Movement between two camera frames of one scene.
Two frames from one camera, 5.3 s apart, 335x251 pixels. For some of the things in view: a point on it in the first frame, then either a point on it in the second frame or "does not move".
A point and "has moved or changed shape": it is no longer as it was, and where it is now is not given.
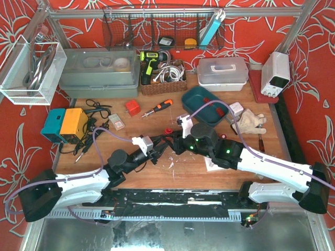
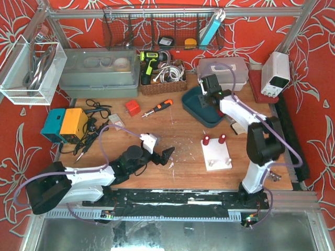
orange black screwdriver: x=164 y=105 does not move
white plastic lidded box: x=221 y=74 does not move
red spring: x=168 y=130 has moved or changed shape
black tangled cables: x=97 y=115 does not move
